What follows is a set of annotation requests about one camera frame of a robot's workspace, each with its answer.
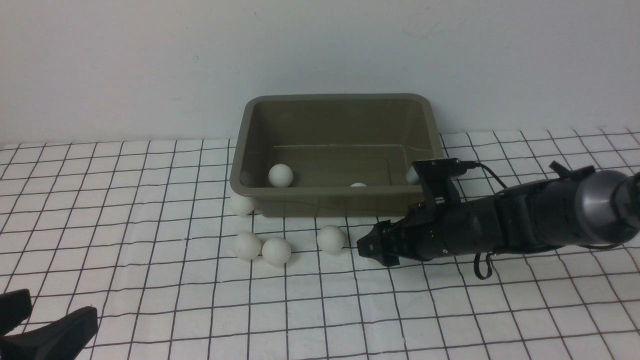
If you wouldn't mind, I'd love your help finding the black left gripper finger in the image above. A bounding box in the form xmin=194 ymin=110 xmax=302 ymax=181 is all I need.
xmin=0 ymin=288 xmax=33 ymax=337
xmin=0 ymin=306 xmax=98 ymax=360

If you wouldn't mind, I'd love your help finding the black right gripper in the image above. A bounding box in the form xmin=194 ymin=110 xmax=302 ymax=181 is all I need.
xmin=356 ymin=198 xmax=501 ymax=267

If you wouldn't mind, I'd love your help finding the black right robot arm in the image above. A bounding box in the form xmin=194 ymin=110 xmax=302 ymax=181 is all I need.
xmin=356 ymin=161 xmax=639 ymax=267

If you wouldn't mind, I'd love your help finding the olive green plastic bin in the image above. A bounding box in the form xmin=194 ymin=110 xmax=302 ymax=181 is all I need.
xmin=230 ymin=93 xmax=445 ymax=218

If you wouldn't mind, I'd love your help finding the white grid-pattern tablecloth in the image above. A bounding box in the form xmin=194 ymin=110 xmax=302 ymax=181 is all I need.
xmin=0 ymin=139 xmax=640 ymax=360

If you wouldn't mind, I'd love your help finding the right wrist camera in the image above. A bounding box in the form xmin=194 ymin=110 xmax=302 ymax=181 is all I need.
xmin=406 ymin=158 xmax=468 ymax=206

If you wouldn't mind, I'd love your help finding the black right camera cable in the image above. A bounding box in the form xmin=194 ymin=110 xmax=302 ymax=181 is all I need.
xmin=460 ymin=161 xmax=508 ymax=191

